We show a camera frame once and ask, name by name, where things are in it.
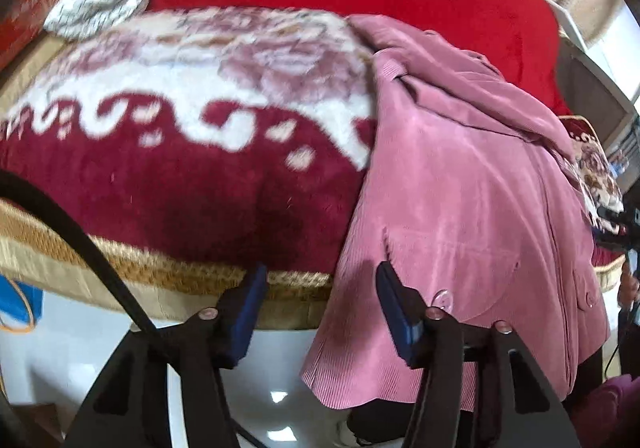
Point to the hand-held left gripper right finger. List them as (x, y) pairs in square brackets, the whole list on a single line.
[(397, 313)]

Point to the red printed bag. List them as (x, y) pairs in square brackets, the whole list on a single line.
[(30, 13)]

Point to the person's maroon garment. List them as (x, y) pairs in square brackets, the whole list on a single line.
[(605, 408)]

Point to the floral red and white blanket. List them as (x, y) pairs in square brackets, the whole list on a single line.
[(175, 178)]

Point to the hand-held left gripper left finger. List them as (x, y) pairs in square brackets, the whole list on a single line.
[(247, 313)]

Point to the blue bag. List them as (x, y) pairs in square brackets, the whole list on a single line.
[(15, 303)]

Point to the person's right hand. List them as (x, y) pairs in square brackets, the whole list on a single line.
[(628, 285)]

